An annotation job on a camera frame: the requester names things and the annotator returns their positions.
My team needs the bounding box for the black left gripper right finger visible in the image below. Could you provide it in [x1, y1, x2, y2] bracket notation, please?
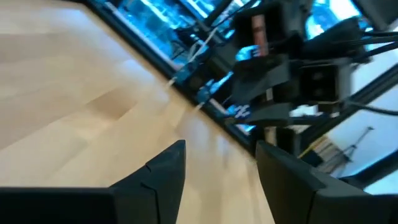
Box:
[254, 140, 373, 224]

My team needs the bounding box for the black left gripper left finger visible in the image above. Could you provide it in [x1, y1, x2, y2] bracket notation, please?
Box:
[108, 139, 187, 224]

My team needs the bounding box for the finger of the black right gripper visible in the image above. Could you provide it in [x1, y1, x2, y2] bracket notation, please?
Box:
[230, 54, 295, 105]
[228, 102, 295, 128]

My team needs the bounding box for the grey background tripod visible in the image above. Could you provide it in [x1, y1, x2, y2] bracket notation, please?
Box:
[337, 126, 375, 164]

